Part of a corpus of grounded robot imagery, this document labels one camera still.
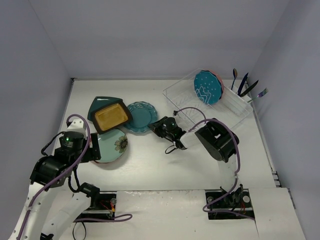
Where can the pink polka dot plate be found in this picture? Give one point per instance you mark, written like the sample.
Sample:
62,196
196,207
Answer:
220,81

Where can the blue polka dot plate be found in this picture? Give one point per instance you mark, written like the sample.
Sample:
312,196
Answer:
207,87

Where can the white cutlery holder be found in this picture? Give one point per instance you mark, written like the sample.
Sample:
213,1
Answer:
235,103

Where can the red plate under flower plate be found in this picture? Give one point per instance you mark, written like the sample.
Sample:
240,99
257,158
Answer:
99,162

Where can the teal embossed plate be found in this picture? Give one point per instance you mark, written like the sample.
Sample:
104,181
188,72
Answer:
143,114

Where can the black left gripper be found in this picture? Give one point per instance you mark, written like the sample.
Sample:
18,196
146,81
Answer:
94,151

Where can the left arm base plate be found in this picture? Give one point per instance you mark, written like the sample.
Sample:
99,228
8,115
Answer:
104,208

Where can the dark blue spoon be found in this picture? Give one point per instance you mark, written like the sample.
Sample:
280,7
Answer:
235,75

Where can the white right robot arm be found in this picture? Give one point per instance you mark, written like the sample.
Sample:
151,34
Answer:
217,139

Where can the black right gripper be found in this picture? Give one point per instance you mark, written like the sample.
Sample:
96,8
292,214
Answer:
160,128

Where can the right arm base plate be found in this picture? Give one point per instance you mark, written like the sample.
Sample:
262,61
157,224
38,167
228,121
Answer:
236,206

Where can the blue knife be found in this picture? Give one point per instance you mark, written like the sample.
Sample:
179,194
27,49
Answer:
244,80

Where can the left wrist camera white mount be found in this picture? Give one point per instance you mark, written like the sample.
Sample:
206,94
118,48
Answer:
77,125

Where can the light green flower plate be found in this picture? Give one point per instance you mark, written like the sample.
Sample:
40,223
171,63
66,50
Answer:
112,145

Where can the dark teal square plate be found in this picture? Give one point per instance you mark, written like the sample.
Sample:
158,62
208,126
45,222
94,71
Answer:
99,102

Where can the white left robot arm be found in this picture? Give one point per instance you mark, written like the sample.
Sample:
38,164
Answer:
46,181

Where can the clear wire dish rack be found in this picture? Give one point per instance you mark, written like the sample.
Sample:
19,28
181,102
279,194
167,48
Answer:
191,109

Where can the iridescent fork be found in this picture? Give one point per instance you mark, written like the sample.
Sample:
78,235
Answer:
260,95

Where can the yellow square plate black rim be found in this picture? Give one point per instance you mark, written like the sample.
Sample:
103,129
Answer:
111,116

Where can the black knife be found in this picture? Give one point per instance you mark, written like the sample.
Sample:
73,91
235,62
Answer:
250,88

